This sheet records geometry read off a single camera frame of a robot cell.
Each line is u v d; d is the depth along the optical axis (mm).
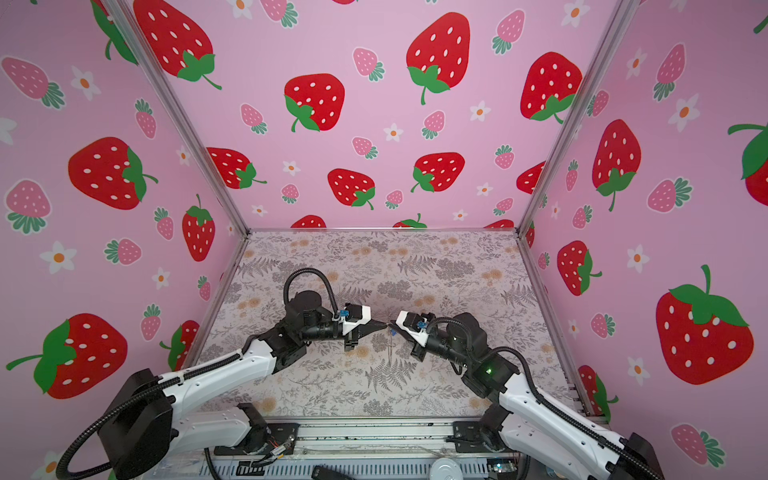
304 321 594
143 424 404
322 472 675
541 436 573
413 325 563
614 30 710
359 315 600
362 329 614
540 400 489
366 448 731
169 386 438
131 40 713
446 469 658
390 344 867
